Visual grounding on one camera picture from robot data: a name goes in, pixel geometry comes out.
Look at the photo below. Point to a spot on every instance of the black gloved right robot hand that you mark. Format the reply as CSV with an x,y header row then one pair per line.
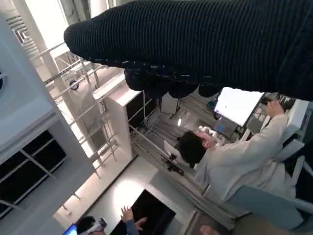
x,y
195,41

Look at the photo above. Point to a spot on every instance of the white monitor screen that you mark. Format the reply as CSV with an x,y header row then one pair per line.
x,y
239,105

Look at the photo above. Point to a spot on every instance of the small laptop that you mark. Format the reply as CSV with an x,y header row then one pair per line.
x,y
225,129

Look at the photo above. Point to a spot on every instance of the small white grille cabinet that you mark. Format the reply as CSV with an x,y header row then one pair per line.
x,y
115,110

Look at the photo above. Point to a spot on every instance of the seated person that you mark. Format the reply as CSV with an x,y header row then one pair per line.
x,y
244,159

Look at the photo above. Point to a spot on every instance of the black flat screen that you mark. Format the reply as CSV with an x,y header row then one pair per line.
x,y
151,210

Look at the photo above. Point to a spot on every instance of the grey-green chair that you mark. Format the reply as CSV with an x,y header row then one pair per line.
x,y
269,208

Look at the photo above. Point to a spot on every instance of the person's hand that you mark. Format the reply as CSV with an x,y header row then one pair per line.
x,y
209,230

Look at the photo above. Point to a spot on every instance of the person with headset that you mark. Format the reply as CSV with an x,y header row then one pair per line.
x,y
129,226

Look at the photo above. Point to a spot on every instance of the white VR headset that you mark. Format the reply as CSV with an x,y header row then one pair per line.
x,y
97,225

